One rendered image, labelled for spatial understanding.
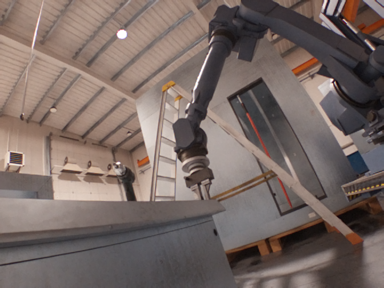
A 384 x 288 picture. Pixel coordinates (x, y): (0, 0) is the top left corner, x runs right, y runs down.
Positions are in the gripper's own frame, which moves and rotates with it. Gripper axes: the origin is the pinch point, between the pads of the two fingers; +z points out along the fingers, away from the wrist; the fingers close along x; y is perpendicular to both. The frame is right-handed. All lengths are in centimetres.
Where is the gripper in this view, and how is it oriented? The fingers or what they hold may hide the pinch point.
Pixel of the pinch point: (204, 199)
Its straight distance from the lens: 92.3
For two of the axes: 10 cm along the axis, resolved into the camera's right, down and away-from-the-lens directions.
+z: 2.3, 8.3, -5.1
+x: 8.3, -4.4, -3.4
